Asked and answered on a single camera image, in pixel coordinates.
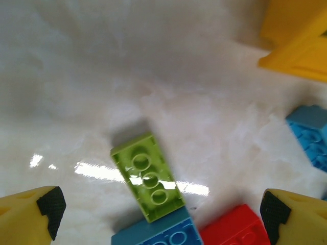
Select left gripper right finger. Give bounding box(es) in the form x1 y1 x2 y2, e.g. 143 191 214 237
260 188 327 245

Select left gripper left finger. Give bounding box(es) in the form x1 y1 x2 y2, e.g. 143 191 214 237
0 185 67 245

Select red lego brick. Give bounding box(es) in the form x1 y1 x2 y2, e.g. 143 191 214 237
199 204 271 245

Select blue lego brick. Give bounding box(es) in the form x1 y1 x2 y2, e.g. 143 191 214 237
111 207 205 245
285 104 327 177

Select green lego brick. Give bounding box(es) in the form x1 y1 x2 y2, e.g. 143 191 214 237
110 132 186 225

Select orange plastic bin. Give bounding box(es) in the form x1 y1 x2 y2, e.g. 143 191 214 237
258 0 327 83

